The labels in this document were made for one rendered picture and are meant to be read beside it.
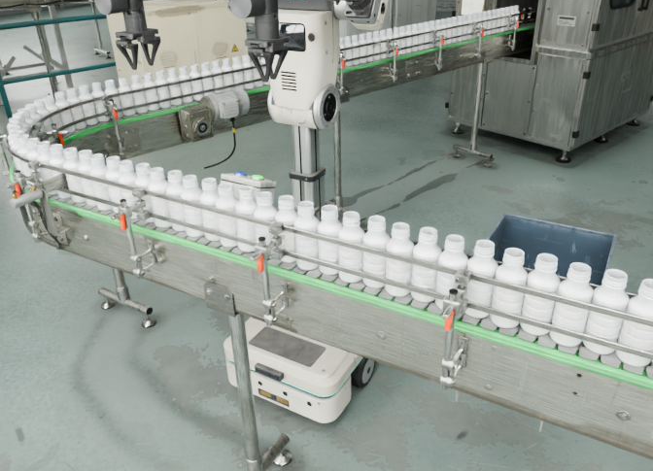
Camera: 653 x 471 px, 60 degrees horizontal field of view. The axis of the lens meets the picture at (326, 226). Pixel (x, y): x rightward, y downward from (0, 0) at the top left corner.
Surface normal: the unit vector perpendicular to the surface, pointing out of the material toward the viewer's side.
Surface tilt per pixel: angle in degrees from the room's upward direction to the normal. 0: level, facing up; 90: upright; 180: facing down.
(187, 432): 0
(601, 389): 90
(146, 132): 90
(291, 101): 90
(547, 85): 90
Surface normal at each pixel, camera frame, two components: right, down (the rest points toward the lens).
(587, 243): -0.50, 0.41
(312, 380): -0.28, -0.55
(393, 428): -0.03, -0.88
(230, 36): 0.67, 0.33
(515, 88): -0.74, 0.33
